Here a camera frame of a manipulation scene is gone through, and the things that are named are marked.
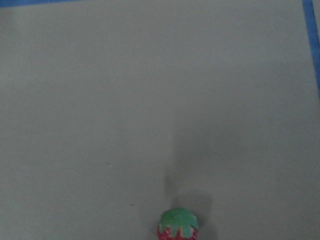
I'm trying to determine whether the red strawberry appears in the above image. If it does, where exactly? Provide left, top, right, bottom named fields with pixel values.
left=157, top=207, right=199, bottom=240

